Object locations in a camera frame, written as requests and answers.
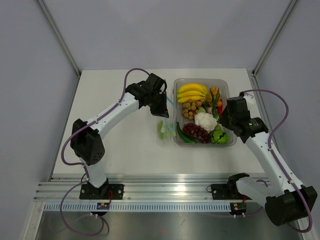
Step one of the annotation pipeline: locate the green toy watermelon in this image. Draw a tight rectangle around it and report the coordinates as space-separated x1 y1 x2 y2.
211 130 229 144

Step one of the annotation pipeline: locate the green scallion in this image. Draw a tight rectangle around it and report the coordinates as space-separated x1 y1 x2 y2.
210 90 220 120

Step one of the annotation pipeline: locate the clear zip bag blue zipper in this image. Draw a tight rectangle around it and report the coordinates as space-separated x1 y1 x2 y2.
156 96 177 148

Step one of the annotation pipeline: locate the green starfruit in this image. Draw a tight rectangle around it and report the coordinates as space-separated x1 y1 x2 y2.
156 120 174 140

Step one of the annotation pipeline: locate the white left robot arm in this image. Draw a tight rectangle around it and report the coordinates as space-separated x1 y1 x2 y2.
70 73 169 200

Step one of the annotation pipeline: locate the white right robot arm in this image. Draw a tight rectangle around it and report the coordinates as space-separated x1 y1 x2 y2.
218 96 318 226

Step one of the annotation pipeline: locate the clear plastic food bin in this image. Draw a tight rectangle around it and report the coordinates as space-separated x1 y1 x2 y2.
172 78 237 147

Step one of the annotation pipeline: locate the red chili pepper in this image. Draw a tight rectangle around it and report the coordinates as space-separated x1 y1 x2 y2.
216 98 223 117

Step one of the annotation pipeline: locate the white cauliflower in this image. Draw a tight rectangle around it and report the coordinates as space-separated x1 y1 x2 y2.
194 112 218 132

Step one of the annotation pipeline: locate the orange yellow flower fruit cluster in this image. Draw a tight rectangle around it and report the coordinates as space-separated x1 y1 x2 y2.
205 86 223 107

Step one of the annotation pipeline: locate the yellow banana bunch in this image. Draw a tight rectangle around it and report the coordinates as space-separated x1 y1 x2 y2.
176 83 208 103

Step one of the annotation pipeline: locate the brown longan cluster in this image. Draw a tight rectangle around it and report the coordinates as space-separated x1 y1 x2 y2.
181 99 205 120

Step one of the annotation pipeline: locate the red grape bunch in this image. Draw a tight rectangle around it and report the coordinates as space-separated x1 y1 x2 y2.
182 123 211 144

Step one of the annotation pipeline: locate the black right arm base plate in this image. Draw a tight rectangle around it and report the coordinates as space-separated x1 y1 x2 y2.
206 183 251 201

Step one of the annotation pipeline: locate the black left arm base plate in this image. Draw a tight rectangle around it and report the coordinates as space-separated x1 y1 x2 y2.
79 183 125 200

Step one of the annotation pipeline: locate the right aluminium corner post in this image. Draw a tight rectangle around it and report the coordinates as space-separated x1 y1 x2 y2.
252 0 300 78

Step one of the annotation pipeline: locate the aluminium corner post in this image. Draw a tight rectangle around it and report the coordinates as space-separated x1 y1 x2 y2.
252 0 300 78
36 0 81 78

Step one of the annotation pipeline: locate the aluminium rail frame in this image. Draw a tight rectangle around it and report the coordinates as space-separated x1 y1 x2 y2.
33 172 271 203

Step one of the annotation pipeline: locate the left aluminium corner post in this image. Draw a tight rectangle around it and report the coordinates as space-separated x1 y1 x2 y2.
36 0 81 78

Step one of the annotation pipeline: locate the white slotted cable duct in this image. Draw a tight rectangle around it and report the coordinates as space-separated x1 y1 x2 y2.
44 202 247 215

